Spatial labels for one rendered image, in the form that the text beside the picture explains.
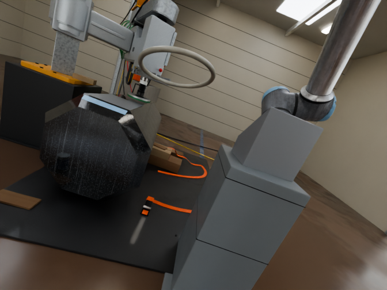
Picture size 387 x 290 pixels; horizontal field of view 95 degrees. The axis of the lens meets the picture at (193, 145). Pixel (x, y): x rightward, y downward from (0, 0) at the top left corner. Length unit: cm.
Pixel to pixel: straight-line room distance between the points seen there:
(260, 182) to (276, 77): 641
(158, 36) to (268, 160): 135
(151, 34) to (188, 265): 167
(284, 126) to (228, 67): 594
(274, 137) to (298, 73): 657
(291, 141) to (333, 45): 42
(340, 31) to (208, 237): 103
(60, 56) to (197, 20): 533
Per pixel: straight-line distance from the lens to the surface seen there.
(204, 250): 106
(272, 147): 93
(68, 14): 231
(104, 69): 755
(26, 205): 164
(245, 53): 694
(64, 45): 237
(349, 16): 94
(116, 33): 238
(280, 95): 110
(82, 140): 146
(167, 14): 179
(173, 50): 101
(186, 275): 119
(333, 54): 99
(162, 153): 240
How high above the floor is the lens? 108
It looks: 15 degrees down
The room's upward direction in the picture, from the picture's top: 22 degrees clockwise
